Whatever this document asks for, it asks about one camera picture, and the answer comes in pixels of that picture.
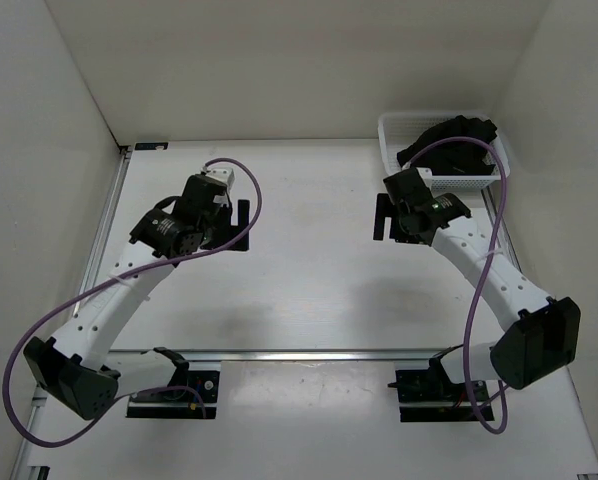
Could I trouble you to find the black shorts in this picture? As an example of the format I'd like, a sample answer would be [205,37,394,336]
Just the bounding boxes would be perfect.
[396,115,497,176]

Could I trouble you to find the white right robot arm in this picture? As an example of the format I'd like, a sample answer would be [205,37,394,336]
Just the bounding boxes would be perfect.
[373,169,581,400]

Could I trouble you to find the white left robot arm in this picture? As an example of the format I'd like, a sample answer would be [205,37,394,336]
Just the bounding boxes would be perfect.
[23,167,249,420]

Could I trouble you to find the white plastic mesh basket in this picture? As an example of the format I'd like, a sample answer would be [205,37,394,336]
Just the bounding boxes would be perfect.
[378,110,501,192]

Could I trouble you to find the small blue label sticker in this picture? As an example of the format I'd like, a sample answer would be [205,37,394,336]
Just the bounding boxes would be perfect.
[134,142,169,151]

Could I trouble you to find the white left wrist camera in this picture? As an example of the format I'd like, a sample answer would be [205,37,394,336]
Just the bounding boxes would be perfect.
[203,167,235,190]

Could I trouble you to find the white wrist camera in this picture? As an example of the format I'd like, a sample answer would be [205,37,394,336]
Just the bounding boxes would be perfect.
[203,167,235,190]
[416,167,434,189]

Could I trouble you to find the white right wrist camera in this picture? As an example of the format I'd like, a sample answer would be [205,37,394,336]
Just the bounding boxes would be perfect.
[416,167,434,189]

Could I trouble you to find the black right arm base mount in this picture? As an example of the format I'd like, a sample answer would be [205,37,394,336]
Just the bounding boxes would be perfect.
[388,345,477,423]

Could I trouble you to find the aluminium front frame rail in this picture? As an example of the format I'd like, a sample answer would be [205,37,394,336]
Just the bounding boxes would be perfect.
[108,348,450,364]

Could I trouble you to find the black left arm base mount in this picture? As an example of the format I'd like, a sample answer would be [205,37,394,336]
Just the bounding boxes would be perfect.
[126,347,220,420]

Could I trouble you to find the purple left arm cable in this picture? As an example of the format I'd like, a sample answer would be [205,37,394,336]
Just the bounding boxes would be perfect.
[1,157,265,447]

